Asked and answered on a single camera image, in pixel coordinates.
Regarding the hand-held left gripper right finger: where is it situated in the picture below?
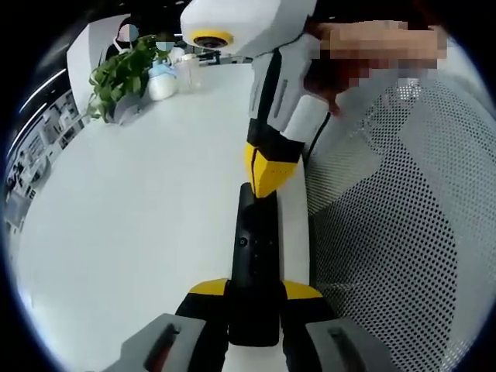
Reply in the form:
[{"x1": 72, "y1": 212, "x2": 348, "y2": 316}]
[{"x1": 279, "y1": 281, "x2": 400, "y2": 372}]

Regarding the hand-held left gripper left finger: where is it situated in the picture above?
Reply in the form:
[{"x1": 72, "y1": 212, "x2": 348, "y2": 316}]
[{"x1": 102, "y1": 277, "x2": 230, "y2": 372}]

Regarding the black remote control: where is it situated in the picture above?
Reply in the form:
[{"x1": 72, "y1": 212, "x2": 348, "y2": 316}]
[{"x1": 228, "y1": 182, "x2": 281, "y2": 347}]

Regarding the person's right hand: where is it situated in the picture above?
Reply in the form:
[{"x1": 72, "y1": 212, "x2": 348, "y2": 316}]
[{"x1": 304, "y1": 21, "x2": 361, "y2": 117}]

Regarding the clear glass jar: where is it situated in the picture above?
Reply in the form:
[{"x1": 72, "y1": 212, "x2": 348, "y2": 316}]
[{"x1": 176, "y1": 53, "x2": 203, "y2": 95}]

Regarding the white spray bottle blue cap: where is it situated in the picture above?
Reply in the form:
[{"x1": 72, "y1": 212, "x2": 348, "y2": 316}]
[{"x1": 148, "y1": 60, "x2": 180, "y2": 102}]

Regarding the potted green plant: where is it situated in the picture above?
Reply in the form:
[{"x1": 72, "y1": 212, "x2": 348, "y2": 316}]
[{"x1": 86, "y1": 34, "x2": 172, "y2": 126}]

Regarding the black cable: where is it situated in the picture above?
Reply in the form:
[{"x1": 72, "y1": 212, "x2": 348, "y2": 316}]
[{"x1": 305, "y1": 111, "x2": 332, "y2": 158}]

